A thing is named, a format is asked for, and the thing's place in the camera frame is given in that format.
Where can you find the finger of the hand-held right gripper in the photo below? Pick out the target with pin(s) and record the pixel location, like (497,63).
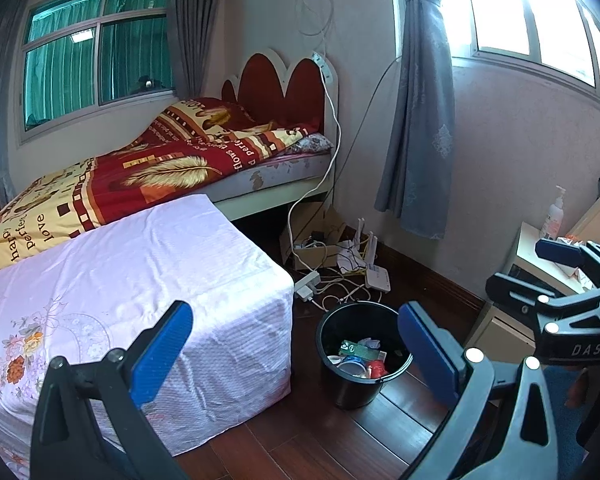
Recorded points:
(515,292)
(560,252)

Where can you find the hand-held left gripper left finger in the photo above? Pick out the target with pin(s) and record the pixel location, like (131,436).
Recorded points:
(161,355)

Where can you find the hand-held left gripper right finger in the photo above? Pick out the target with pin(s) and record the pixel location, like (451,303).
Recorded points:
(427,355)

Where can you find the light blue tissue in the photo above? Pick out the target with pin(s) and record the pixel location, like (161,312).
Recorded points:
(371,344)

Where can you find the blue patterned paper cup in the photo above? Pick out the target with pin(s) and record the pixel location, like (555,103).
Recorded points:
(352,361)

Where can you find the black plastic bucket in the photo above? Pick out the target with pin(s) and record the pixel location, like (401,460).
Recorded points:
(350,390)

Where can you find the person's right hand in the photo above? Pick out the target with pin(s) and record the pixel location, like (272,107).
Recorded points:
(580,390)

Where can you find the white crumpled paper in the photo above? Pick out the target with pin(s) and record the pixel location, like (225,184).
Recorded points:
(580,276)

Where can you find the white bedside cabinet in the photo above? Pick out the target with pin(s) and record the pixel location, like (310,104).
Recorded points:
(527,245)

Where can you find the pump lotion bottle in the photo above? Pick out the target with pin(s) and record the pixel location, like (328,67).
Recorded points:
(552,217)

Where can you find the table with white cloth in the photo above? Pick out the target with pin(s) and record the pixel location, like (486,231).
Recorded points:
(155,270)

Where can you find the white router with antennas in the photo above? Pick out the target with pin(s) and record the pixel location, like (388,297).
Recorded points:
(378,279)

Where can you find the white modem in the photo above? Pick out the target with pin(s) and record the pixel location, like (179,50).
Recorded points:
(350,255)

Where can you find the white power strip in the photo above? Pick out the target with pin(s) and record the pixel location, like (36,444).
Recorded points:
(307,282)

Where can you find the cardboard box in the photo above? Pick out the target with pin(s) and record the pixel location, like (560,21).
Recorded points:
(315,257)

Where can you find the bed with red blanket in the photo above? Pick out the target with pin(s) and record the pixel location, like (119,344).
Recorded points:
(130,180)

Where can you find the grey patterned curtain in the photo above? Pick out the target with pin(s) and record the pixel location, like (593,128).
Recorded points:
(420,110)

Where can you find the grey floral mattress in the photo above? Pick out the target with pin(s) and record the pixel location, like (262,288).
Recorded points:
(290,170)

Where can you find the floral pillow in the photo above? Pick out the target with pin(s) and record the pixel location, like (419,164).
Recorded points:
(312,144)

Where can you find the large bright window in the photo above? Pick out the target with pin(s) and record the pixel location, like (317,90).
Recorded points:
(510,5)

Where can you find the white bed with red headboard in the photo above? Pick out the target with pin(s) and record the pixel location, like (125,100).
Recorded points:
(260,80)

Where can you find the window with green curtain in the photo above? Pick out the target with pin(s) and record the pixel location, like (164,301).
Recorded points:
(65,75)

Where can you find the white extension socket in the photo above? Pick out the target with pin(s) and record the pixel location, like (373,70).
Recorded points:
(325,65)

